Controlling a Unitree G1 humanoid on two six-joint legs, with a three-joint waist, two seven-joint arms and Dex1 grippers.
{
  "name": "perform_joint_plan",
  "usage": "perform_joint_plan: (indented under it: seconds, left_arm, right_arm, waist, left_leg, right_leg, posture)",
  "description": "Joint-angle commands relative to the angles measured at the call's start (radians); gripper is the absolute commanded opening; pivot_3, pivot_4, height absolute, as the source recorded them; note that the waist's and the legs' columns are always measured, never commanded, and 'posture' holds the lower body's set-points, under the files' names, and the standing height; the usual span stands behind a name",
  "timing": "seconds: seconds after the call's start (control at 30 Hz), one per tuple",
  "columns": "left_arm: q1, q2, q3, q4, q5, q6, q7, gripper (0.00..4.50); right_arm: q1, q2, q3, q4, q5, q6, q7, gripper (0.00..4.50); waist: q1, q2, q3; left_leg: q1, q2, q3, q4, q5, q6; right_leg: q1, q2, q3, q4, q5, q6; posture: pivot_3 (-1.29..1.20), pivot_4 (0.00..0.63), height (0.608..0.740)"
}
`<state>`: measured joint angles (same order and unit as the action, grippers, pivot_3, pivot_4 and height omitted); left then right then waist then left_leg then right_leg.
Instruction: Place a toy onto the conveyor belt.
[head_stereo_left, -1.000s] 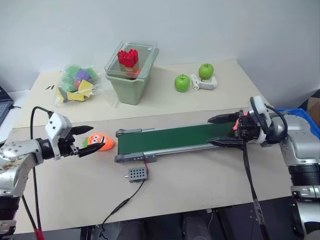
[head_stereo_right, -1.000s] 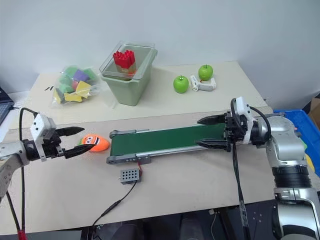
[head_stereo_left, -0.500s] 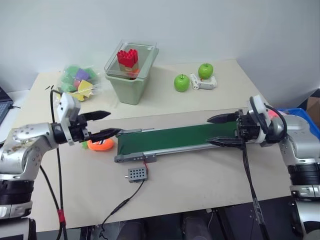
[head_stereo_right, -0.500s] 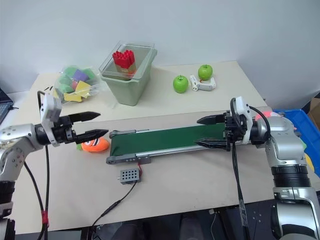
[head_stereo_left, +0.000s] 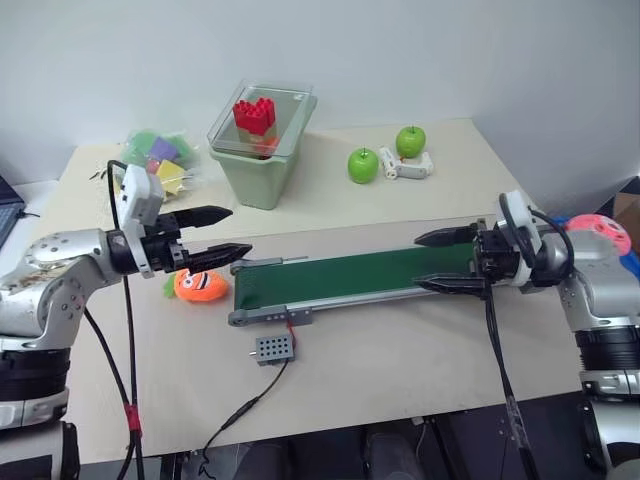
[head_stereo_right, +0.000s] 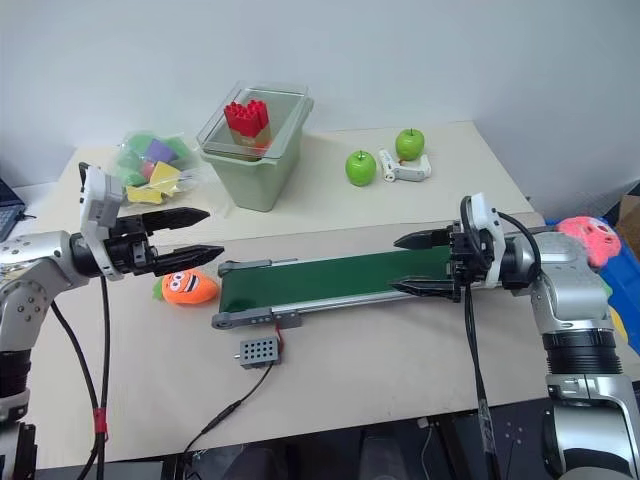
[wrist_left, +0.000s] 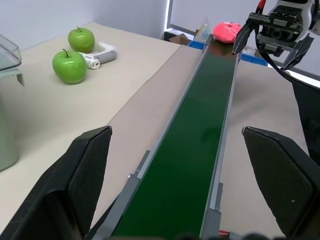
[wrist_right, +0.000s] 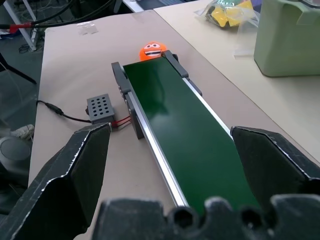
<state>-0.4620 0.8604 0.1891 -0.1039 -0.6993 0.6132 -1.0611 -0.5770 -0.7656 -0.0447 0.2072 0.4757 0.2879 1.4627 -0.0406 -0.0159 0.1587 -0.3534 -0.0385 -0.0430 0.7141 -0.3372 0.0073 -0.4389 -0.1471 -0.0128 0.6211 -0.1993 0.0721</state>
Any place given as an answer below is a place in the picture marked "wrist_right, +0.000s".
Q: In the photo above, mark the grey perforated control box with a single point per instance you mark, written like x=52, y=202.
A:
x=100, y=110

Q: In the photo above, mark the white metal frame leg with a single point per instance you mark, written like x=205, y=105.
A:
x=25, y=22

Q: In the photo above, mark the white crumpled cloth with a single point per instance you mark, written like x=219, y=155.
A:
x=23, y=131

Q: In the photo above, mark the green conveyor belt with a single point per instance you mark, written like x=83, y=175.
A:
x=180, y=125

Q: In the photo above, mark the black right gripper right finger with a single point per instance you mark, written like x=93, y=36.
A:
x=275, y=162

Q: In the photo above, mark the orange smiley face ball toy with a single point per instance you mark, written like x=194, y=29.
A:
x=151, y=52

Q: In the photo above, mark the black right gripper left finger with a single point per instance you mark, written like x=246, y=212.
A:
x=62, y=180

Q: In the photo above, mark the pale green plastic container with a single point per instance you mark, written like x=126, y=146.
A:
x=287, y=37

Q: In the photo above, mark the clear bag of yellow toys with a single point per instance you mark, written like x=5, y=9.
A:
x=225, y=15

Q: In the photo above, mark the clear tape patch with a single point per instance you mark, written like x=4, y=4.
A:
x=87, y=27

